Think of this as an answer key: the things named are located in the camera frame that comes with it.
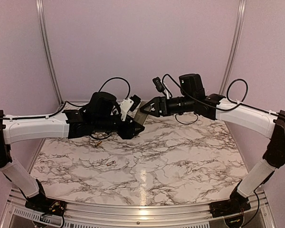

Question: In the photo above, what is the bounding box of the aluminium frame post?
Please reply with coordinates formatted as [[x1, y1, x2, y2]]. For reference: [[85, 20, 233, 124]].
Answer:
[[219, 0, 247, 95], [36, 0, 63, 105]]

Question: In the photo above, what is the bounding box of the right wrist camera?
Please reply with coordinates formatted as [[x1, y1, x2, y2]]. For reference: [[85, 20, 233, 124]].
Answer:
[[152, 77, 166, 94]]

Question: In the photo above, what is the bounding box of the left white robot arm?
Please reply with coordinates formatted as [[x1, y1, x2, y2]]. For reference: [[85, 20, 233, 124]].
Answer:
[[0, 92, 144, 211]]

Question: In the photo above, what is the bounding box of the left aluminium frame post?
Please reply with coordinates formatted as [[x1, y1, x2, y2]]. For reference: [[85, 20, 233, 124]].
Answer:
[[36, 0, 63, 105]]

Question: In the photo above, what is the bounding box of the right aluminium frame post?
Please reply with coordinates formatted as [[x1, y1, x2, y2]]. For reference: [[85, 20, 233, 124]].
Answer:
[[219, 0, 247, 95]]

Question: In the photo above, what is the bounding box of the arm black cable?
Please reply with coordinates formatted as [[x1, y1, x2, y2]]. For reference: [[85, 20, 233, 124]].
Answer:
[[162, 74, 283, 124], [47, 77, 131, 117]]

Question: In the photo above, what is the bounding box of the grey remote control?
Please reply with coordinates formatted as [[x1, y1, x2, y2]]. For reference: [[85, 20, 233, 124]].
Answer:
[[133, 109, 148, 125]]

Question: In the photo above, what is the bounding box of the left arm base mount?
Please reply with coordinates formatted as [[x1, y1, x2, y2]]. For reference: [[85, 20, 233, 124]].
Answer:
[[25, 198, 67, 216]]

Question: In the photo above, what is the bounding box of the front aluminium rail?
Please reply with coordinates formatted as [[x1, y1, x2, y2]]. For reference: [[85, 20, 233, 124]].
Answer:
[[0, 189, 276, 228]]

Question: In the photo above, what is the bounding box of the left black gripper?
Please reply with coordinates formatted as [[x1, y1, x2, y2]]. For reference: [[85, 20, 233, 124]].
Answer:
[[94, 113, 145, 139]]

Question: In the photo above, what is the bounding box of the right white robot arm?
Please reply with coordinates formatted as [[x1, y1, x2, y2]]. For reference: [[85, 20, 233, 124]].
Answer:
[[140, 74, 285, 213]]

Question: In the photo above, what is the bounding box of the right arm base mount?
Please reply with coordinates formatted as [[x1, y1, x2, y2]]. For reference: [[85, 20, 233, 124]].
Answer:
[[209, 199, 251, 218]]

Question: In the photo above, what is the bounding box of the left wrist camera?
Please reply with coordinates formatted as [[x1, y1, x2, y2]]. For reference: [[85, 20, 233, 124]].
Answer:
[[120, 95, 141, 121]]

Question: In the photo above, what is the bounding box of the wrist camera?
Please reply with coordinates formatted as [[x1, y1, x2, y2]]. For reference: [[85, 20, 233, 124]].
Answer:
[[120, 95, 141, 121], [152, 77, 166, 94]]

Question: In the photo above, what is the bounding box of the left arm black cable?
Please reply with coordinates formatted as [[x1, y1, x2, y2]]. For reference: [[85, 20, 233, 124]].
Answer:
[[47, 77, 131, 117]]

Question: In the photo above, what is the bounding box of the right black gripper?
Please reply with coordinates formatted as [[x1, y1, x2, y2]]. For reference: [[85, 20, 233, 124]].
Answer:
[[140, 95, 196, 117]]

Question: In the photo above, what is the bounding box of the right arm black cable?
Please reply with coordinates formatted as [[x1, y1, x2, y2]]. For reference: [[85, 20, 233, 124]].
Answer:
[[162, 74, 283, 124]]

